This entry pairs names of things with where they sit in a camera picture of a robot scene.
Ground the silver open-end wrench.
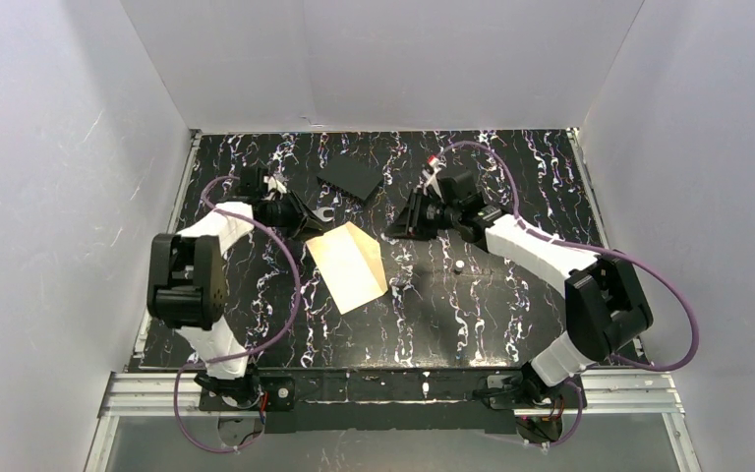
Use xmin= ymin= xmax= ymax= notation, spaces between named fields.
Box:
xmin=310 ymin=206 xmax=334 ymax=223

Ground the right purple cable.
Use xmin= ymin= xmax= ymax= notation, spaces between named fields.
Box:
xmin=436 ymin=140 xmax=702 ymax=450

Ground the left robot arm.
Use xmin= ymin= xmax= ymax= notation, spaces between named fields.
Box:
xmin=146 ymin=166 xmax=333 ymax=409

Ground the black ribbed block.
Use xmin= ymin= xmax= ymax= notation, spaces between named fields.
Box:
xmin=317 ymin=155 xmax=383 ymax=203

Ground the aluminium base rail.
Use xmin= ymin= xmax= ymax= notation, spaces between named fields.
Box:
xmin=87 ymin=367 xmax=700 ymax=471

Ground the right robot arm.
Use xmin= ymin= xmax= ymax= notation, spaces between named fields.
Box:
xmin=383 ymin=172 xmax=653 ymax=404

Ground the cream paper envelope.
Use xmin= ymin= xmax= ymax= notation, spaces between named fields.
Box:
xmin=307 ymin=222 xmax=388 ymax=315

